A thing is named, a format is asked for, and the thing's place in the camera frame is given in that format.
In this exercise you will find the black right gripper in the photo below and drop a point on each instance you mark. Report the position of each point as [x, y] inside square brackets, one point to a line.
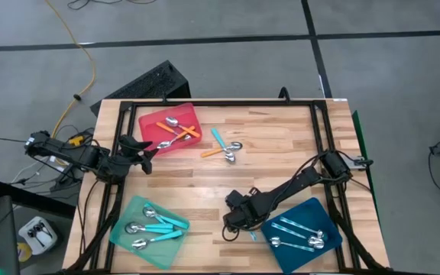
[250, 212]

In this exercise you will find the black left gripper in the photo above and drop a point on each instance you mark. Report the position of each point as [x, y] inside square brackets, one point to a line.
[130, 153]

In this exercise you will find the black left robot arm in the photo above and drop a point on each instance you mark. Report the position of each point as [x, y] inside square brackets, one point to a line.
[86, 156]

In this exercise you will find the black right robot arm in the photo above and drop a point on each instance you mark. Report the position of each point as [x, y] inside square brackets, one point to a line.
[296, 183]

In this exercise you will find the pink plastic bin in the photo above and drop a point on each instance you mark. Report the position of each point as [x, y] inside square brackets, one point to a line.
[151, 137]

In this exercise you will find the black mesh computer tower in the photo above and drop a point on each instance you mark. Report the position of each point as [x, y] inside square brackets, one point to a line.
[147, 86]

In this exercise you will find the dark blue plastic bin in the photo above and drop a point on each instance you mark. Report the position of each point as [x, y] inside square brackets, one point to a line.
[300, 263]

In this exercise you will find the translucent teal plastic bin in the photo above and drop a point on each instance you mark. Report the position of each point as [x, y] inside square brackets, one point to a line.
[128, 248]

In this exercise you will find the black clamp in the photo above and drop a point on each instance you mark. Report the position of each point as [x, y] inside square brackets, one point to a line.
[284, 93]

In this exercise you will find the green board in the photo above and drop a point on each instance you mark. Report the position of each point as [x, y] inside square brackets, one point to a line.
[358, 133]

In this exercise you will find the white box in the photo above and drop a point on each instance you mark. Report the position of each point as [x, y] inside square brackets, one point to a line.
[29, 237]

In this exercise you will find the yellow tape roll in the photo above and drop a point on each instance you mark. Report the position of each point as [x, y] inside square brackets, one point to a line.
[22, 252]

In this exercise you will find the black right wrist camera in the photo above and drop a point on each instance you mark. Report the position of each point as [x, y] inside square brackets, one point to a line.
[234, 199]

